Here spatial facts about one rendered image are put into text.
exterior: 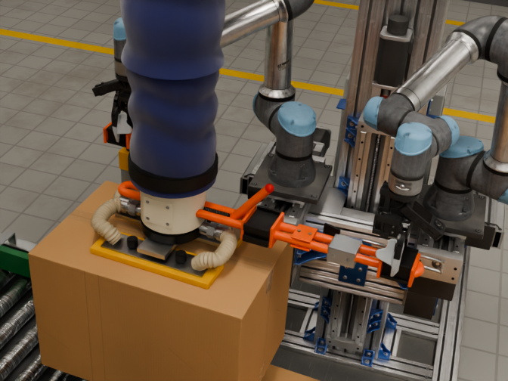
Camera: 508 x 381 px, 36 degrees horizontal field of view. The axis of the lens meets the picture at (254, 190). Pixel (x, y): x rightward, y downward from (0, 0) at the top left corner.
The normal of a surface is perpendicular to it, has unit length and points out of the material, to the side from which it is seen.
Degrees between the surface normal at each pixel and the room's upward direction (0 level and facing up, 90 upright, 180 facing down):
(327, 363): 0
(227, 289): 0
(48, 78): 0
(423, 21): 90
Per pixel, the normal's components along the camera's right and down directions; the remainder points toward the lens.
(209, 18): 0.75, 0.16
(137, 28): -0.66, 0.40
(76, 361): -0.36, 0.48
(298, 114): 0.11, -0.77
